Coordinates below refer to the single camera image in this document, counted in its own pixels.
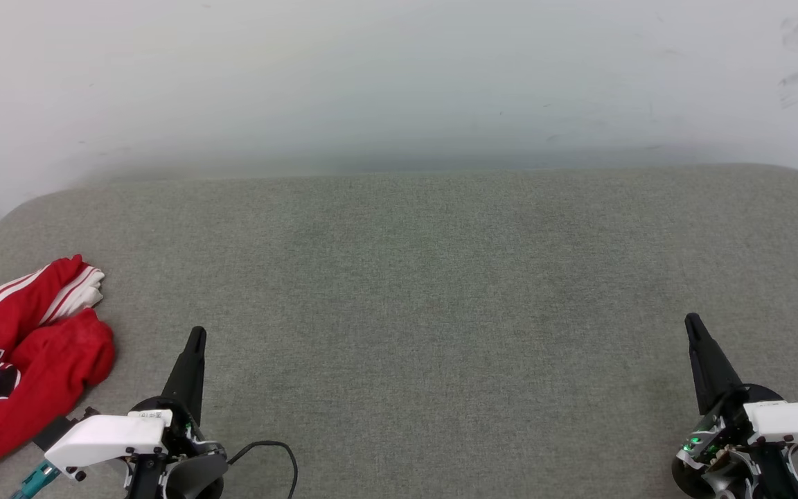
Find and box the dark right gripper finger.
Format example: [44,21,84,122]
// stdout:
[684,313,745,415]

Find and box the red white basketball jersey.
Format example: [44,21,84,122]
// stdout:
[0,254,116,475]

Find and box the grey fabric sofa cushion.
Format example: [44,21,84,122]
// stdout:
[0,164,798,499]

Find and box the teal cable connector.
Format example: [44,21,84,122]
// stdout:
[11,461,60,499]

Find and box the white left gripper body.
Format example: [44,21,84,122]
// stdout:
[44,396,227,473]

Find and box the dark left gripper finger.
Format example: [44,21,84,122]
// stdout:
[161,327,207,425]

